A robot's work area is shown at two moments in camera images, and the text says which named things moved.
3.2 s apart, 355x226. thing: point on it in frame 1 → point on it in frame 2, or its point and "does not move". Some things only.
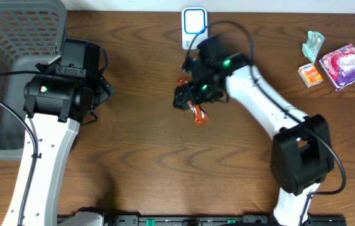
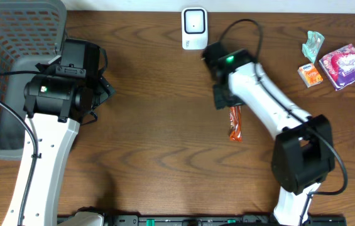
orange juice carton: (310, 75) does not move
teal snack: (311, 48) does not move
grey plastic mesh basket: (11, 35) does not move
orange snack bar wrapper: (199, 114) → (235, 127)
